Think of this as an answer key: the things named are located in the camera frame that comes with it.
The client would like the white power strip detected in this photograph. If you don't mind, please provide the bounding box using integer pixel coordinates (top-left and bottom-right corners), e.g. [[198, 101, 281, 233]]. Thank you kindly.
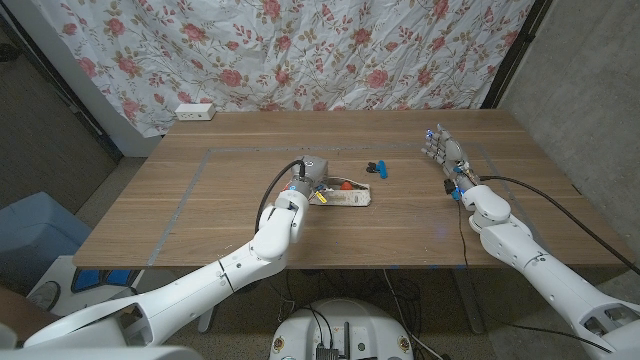
[[174, 102, 217, 122]]

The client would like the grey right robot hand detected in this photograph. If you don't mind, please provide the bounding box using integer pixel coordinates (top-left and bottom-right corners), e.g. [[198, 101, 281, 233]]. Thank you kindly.
[[420, 123, 479, 194]]

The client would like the white blue plastic machine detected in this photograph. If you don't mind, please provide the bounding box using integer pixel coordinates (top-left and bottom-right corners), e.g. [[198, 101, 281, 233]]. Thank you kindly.
[[27, 254, 151, 321]]

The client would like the blue plastic bin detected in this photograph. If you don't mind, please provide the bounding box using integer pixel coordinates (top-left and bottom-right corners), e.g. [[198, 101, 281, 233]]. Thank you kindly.
[[0, 191, 95, 296]]

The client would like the black frame pole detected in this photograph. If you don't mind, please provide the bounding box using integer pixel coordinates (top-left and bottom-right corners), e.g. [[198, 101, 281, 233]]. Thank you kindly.
[[480, 0, 554, 110]]

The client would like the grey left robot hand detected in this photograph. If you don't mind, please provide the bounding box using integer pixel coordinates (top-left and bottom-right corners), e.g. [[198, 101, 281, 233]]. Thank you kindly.
[[288, 154, 330, 199]]

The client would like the blue black clip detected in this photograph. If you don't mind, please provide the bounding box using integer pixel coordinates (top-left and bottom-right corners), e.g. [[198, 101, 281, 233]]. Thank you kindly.
[[365, 159, 389, 180]]

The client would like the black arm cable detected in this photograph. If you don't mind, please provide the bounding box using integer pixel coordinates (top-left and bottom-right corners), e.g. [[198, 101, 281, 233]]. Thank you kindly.
[[477, 174, 640, 276], [254, 158, 306, 235]]

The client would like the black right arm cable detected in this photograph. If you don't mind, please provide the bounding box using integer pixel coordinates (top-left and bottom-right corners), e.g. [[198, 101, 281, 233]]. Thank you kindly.
[[477, 174, 640, 276]]

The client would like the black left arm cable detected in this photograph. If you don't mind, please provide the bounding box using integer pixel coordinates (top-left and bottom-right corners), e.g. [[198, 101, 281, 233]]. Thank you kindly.
[[254, 158, 306, 235]]

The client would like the metal table leg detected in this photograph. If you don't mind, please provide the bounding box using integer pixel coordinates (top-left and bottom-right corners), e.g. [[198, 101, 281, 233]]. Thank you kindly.
[[197, 305, 217, 334], [452, 268, 486, 335]]

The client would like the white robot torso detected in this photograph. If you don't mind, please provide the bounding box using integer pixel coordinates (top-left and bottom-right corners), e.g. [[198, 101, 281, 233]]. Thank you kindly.
[[268, 298, 416, 360]]

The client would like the floral backdrop cloth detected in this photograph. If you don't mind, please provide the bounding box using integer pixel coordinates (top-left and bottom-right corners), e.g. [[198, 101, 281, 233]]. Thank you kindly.
[[37, 0, 536, 139]]

